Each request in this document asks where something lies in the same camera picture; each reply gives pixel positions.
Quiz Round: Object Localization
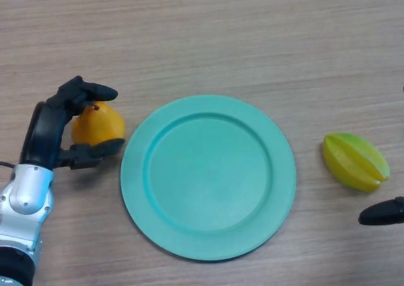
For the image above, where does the green round plate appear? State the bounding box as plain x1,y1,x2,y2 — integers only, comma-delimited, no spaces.
120,94,297,262

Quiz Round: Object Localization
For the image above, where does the yellow orange pear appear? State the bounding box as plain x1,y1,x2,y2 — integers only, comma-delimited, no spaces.
71,101,127,146

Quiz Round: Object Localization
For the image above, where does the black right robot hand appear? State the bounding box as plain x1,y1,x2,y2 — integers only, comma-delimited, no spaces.
358,85,404,227

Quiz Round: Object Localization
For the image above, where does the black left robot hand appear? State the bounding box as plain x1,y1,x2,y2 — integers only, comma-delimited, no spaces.
19,75,126,172

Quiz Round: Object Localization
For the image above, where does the yellow green starfruit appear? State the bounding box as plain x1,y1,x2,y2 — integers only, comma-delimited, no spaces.
322,132,391,194

